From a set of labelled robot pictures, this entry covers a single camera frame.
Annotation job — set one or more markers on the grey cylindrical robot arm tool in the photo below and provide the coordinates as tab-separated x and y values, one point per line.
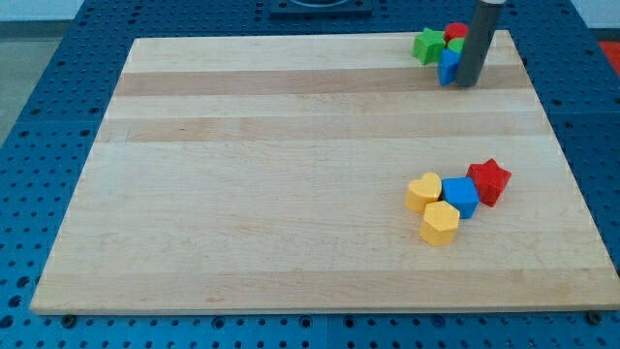
481	30

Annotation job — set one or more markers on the green star block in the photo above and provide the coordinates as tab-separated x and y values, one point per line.
428	46

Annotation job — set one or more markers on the red star block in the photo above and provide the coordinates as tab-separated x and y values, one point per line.
490	180

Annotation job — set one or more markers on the large wooden board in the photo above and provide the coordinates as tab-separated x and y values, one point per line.
268	174

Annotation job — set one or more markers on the yellow heart block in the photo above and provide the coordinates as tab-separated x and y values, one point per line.
423	191

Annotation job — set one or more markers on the yellow hexagon block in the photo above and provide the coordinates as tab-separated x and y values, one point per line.
440	223

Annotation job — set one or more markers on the blue cube block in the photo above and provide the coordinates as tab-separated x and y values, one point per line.
461	193

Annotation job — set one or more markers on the blue block near tool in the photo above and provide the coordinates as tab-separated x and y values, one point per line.
448	66

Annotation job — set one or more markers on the green round block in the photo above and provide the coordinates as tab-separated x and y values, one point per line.
456	45

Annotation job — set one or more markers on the red round block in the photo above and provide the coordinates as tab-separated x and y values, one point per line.
455	30

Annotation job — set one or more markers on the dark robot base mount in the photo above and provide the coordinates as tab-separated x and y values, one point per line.
319	7

